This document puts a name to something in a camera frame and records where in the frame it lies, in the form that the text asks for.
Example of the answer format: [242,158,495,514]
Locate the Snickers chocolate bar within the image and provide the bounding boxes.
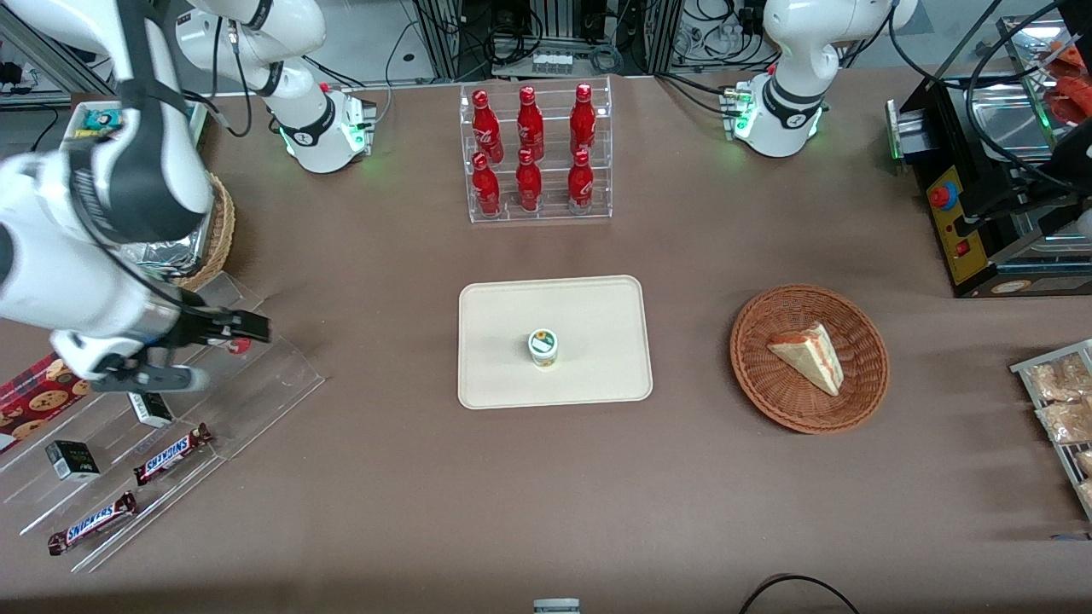
[47,492,139,557]
[132,424,214,487]

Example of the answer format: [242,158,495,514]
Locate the crumpled aluminium foil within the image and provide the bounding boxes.
[118,209,214,278]

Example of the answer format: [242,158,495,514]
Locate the black cable loop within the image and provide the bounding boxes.
[738,574,863,614]

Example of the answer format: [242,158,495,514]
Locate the small tan wicker basket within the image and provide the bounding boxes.
[171,171,237,293]

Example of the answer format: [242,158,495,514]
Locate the red cola bottle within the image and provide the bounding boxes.
[472,152,502,218]
[567,149,595,214]
[515,85,545,161]
[515,148,543,214]
[472,89,504,165]
[569,83,597,159]

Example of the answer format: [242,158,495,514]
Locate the wrapped triangle sandwich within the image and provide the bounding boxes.
[766,321,845,397]

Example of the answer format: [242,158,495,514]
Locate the red cookie package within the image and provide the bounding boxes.
[0,354,90,455]

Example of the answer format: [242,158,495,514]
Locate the cream rectangular tray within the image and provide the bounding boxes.
[458,275,654,411]

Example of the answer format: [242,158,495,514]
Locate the small black box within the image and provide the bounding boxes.
[128,392,174,429]
[45,439,102,484]

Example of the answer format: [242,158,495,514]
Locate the grey wire rack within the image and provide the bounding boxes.
[1009,339,1092,523]

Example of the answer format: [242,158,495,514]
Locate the red food pieces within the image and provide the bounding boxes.
[1045,43,1092,125]

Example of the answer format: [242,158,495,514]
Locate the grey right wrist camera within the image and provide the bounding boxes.
[90,362,210,393]

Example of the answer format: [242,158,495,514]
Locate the black hanging cable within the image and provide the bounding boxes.
[964,0,1063,193]

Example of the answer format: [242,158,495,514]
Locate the clear acrylic bottle rack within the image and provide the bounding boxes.
[459,77,613,225]

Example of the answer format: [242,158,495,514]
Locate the black food warmer appliance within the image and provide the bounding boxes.
[886,13,1092,299]

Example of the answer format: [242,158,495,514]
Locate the metal equipment rack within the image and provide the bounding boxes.
[414,0,683,79]

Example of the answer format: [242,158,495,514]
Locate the round brown wicker basket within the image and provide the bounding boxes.
[729,284,891,436]

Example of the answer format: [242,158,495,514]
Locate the clear acrylic stepped shelf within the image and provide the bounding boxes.
[0,273,327,574]

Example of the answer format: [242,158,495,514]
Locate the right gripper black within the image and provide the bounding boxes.
[141,303,272,363]

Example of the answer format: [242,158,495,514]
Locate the white box teal sticker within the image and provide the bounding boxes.
[71,101,122,139]

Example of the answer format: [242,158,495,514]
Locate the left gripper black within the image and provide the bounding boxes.
[960,119,1092,240]

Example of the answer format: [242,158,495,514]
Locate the green gum bottle flower print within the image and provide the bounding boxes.
[527,328,561,370]

